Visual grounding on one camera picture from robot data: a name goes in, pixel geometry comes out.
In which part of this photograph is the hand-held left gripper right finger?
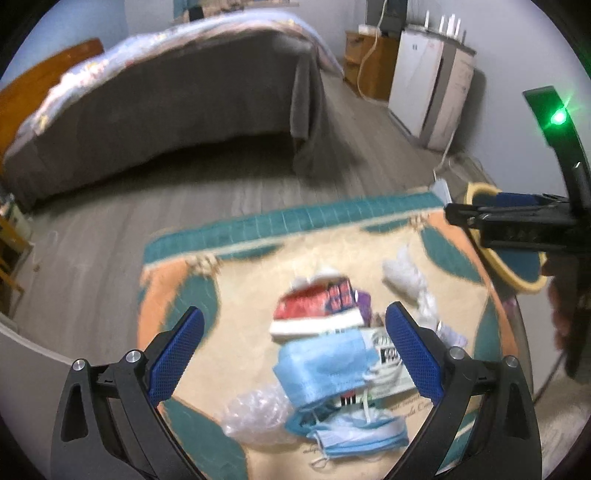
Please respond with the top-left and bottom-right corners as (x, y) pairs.
(385, 301), (542, 480)

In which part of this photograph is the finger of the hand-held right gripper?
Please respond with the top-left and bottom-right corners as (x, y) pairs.
(495, 192), (573, 209)
(444, 202), (574, 254)

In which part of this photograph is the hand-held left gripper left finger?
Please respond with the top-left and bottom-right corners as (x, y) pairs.
(51, 305), (206, 480)

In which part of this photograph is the yellow bin with teal inside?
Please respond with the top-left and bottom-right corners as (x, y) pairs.
(464, 182), (550, 294)

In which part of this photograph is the white plastic wrap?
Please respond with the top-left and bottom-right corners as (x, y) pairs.
(381, 244), (438, 325)

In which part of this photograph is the blue face mask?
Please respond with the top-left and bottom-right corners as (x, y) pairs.
(285, 408), (410, 465)
(272, 329), (382, 409)

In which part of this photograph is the clear bubble wrap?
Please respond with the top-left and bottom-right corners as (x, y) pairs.
(222, 385), (297, 446)

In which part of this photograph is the person's right hand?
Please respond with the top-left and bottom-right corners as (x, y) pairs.
(541, 256), (579, 354)

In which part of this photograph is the white and green carton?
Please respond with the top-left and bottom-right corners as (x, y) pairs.
(342, 325), (419, 403)

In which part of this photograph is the patterned teal and orange rug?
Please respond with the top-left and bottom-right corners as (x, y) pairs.
(137, 187), (534, 480)

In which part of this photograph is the purple bottle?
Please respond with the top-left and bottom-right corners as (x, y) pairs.
(353, 290), (373, 324)

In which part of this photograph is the red and white box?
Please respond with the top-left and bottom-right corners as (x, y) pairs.
(269, 276), (365, 343)

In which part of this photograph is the white cabinet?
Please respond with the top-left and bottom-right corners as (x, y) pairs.
(388, 28), (477, 151)

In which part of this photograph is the white router with antennas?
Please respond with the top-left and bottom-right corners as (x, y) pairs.
(421, 11), (465, 38)

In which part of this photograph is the wooden chair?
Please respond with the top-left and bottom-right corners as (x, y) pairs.
(0, 216), (34, 319)

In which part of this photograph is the wooden nightstand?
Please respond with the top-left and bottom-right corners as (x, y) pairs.
(344, 30), (400, 100)

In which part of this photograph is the dark monitor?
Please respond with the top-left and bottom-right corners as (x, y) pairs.
(366, 0), (410, 34)

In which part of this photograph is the printed quilt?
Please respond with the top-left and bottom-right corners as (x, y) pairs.
(4, 9), (345, 158)

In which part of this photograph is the wooden headboard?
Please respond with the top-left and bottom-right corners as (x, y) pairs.
(0, 39), (105, 158)

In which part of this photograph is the white floor cable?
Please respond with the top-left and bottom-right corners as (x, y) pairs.
(431, 138), (465, 202)

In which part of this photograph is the black cable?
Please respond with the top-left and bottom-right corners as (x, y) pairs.
(532, 353), (568, 403)

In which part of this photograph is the white power cable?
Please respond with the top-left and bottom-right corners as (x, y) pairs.
(355, 7), (393, 100)

